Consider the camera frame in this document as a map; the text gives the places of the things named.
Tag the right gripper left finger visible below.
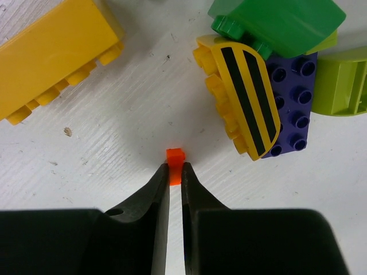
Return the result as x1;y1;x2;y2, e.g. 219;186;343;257
1;164;169;274

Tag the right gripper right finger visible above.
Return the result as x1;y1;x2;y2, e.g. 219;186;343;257
181;163;343;274

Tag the tiny lime green lego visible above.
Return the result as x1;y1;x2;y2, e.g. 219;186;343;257
305;30;338;55

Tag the small orange lego piece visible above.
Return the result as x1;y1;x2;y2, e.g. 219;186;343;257
166;148;186;186

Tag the yellow long lego brick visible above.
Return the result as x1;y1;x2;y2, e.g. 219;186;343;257
1;1;124;125

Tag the dark green curved lego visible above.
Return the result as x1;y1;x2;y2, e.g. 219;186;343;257
208;0;346;59

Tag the purple lego plate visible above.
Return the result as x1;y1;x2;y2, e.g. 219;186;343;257
263;52;318;159

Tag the lime green lego with swirl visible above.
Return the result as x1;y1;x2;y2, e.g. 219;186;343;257
311;46;366;116

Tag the yellow striped curved lego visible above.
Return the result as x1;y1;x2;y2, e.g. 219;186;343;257
193;35;280;161

